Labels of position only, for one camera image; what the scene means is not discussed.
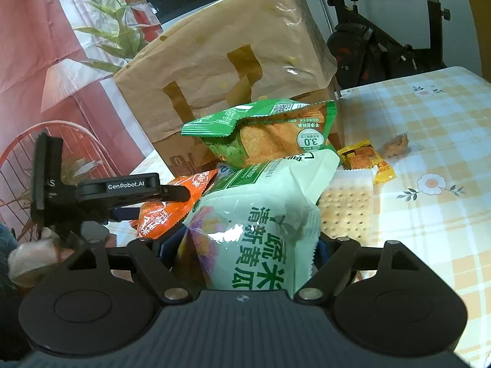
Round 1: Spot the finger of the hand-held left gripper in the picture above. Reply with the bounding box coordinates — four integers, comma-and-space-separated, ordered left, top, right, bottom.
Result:
159, 186, 191, 202

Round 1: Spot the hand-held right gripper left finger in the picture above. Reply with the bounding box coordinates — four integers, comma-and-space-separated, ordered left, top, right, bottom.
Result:
61, 226, 192, 303

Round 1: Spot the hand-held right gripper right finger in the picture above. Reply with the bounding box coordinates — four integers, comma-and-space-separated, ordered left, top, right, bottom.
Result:
293, 234, 423, 301

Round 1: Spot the orange snack packet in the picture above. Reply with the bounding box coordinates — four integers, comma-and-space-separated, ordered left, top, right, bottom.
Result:
128, 169, 221, 240

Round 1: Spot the pale green snack packet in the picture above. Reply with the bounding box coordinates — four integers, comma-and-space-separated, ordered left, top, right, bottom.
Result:
178, 149, 342, 300

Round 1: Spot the small yellow snack packet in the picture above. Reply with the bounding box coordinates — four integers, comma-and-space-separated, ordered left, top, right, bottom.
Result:
338, 139, 396, 186

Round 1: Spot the cardboard box with plastic liner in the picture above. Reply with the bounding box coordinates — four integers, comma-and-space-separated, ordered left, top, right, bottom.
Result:
113, 0, 346, 179

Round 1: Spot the person's left hand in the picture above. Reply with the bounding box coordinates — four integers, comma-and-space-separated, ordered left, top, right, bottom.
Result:
8, 228, 79, 286

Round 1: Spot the clear cracker packet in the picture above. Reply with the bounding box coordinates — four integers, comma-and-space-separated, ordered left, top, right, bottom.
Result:
316, 169, 377, 242

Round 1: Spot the small brown snack piece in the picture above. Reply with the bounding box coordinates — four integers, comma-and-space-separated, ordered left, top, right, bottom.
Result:
384, 132, 410, 158

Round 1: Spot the checkered floral tablecloth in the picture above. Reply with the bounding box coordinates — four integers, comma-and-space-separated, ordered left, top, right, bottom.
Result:
130, 66, 491, 368

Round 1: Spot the black exercise bike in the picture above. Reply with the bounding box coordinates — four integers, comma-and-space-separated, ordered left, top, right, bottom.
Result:
295, 0, 465, 89

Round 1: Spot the wooden door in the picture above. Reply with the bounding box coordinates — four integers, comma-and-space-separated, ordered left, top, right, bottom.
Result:
460, 0, 491, 81

